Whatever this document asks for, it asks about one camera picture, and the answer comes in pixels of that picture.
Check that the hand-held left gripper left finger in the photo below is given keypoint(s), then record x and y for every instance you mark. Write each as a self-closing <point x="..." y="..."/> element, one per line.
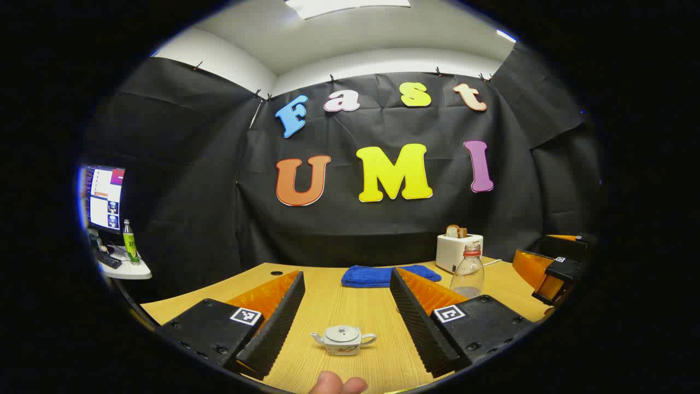
<point x="276" y="323"/>

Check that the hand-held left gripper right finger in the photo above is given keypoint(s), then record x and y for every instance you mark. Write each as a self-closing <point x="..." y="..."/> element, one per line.
<point x="418" y="323"/>

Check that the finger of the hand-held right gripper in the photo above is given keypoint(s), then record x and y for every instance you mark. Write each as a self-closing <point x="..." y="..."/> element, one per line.
<point x="574" y="239"/>
<point x="563" y="271"/>

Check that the white teacup lid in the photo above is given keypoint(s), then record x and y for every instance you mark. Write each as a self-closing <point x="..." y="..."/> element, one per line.
<point x="343" y="331"/>

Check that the white teacup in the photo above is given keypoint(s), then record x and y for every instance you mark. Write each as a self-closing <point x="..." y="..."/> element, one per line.
<point x="342" y="346"/>

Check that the clear plastic water bottle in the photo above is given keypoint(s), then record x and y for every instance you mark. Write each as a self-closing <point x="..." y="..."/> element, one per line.
<point x="467" y="273"/>

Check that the green drink bottle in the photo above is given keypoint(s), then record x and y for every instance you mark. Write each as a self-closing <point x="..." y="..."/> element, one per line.
<point x="130" y="246"/>

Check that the blue towel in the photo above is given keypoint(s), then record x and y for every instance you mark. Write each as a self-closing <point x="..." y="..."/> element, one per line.
<point x="366" y="276"/>

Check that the white toaster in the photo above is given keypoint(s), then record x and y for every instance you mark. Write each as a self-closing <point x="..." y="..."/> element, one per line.
<point x="451" y="251"/>

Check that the pale bread slice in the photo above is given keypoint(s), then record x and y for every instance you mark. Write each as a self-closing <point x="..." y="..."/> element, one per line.
<point x="452" y="231"/>

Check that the black backdrop cloth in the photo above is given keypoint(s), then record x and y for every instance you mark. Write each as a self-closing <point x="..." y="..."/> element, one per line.
<point x="383" y="230"/>

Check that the white side table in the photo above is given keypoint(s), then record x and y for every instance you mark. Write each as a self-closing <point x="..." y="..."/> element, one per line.
<point x="131" y="271"/>

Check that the black keyboard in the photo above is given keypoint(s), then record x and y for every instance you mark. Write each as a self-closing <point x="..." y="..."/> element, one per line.
<point x="108" y="259"/>

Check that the computer monitor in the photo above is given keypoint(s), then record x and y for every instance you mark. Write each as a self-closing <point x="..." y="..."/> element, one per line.
<point x="104" y="197"/>

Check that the narrow ceiling light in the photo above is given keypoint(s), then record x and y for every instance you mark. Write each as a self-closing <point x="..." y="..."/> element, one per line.
<point x="506" y="36"/>

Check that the wide ceiling light panel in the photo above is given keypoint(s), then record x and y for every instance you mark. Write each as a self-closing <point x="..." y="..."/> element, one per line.
<point x="344" y="5"/>

